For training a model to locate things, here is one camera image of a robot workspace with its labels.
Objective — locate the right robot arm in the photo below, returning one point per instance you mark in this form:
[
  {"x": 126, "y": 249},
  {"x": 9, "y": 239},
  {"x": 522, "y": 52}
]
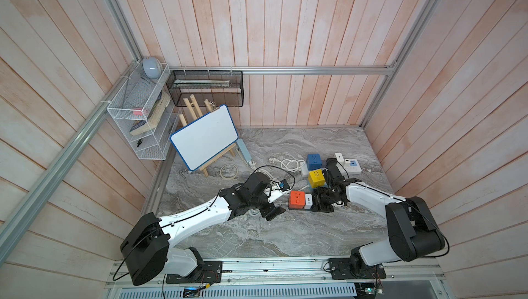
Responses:
[{"x": 412, "y": 231}]

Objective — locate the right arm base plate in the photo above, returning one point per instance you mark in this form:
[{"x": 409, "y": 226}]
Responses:
[{"x": 352, "y": 268}]

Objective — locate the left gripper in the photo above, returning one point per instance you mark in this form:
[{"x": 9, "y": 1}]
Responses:
[{"x": 271, "y": 212}]

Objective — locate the blue cube socket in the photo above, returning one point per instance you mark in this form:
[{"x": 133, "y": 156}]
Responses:
[{"x": 314, "y": 162}]

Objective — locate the wooden block on shelf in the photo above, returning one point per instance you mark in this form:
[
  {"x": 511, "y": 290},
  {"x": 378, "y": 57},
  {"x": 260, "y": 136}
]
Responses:
[{"x": 153, "y": 119}]

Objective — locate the white power strip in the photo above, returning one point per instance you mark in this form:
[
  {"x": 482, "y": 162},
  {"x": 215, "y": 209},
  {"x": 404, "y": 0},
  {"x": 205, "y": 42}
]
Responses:
[{"x": 348, "y": 168}]

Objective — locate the black power strip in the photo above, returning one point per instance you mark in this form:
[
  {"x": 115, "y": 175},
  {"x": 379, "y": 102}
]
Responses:
[{"x": 315, "y": 208}]

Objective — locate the grey round speaker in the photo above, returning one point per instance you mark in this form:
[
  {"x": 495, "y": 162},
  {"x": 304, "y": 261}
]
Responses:
[{"x": 152, "y": 68}]

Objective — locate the wooden easel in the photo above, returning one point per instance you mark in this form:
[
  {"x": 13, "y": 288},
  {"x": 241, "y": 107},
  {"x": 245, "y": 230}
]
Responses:
[{"x": 196, "y": 112}]

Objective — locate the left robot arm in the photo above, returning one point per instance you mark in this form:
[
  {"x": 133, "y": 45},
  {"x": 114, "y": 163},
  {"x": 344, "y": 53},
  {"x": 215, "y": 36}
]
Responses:
[{"x": 151, "y": 249}]

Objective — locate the white wire shelf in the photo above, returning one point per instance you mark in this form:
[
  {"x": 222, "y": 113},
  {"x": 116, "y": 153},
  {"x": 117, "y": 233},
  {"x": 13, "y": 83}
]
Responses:
[{"x": 134, "y": 101}]

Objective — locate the white 66W charger plug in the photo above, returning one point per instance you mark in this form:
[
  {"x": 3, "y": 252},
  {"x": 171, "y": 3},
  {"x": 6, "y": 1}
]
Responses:
[{"x": 308, "y": 201}]

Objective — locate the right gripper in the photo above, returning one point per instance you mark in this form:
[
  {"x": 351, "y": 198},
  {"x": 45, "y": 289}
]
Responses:
[{"x": 318, "y": 205}]

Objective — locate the whiteboard with blue frame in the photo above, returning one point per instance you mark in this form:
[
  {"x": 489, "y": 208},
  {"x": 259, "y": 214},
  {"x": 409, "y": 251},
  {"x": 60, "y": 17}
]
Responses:
[{"x": 205, "y": 138}]

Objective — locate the red cube socket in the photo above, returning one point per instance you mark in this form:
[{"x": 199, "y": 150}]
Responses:
[{"x": 297, "y": 200}]

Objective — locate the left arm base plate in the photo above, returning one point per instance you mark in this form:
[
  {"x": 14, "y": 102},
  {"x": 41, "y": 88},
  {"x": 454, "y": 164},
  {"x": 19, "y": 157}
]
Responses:
[{"x": 207, "y": 272}]

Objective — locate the yellow cube socket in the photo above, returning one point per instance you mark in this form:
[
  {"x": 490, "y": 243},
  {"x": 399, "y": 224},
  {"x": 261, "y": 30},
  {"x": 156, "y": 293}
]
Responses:
[{"x": 316, "y": 178}]

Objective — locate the black mesh basket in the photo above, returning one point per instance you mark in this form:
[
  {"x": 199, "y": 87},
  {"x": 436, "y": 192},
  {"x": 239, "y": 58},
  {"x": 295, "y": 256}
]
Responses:
[{"x": 220, "y": 87}]

